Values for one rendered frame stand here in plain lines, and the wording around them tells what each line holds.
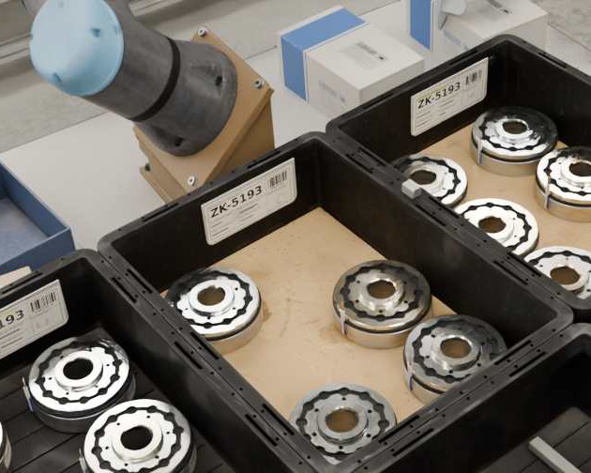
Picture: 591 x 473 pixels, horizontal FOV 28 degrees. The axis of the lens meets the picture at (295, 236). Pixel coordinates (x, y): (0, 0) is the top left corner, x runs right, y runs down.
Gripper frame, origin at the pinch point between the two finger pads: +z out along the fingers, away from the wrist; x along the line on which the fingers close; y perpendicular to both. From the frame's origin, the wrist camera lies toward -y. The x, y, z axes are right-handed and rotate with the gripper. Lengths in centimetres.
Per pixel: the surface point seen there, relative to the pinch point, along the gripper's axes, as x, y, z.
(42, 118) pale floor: -41, -124, 76
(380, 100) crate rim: -37, 31, -16
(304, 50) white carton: -28.8, -2.7, -2.7
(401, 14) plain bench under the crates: -3.5, -15.1, 6.3
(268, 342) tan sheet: -63, 49, -7
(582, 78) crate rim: -15.8, 41.1, -16.7
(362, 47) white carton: -21.5, 1.6, -2.7
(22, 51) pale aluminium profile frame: -38, -139, 65
